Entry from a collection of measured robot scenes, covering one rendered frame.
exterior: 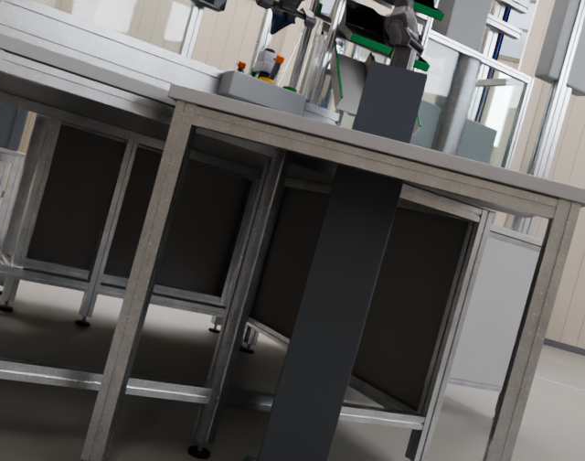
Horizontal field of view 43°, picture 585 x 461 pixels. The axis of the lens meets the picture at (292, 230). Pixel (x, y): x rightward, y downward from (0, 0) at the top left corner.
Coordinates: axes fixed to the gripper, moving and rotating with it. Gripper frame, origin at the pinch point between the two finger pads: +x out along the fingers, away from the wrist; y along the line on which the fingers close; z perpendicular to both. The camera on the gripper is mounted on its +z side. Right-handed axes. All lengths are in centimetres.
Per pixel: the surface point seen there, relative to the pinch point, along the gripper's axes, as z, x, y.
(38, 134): 87, 125, 29
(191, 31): 5.5, 14.3, 19.2
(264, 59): -8.8, 7.5, 1.9
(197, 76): -29.5, 8.3, 25.1
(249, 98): -36.3, 5.5, 13.6
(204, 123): -57, 4, 30
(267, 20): 101, 42, -43
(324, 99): 57, 45, -62
